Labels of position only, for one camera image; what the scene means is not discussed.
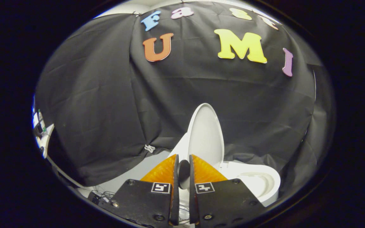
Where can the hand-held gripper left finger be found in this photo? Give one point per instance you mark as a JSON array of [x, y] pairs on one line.
[[144, 202]]

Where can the black backdrop cloth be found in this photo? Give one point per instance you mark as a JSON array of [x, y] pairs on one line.
[[106, 110]]

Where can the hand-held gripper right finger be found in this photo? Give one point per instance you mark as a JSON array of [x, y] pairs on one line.
[[223, 202]]

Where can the black electronic box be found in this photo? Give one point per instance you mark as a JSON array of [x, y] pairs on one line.
[[95, 199]]

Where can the white shelf with bottles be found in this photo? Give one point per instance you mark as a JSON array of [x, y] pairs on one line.
[[48, 139]]

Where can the white toilet bowl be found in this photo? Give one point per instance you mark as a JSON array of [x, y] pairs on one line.
[[265, 193]]

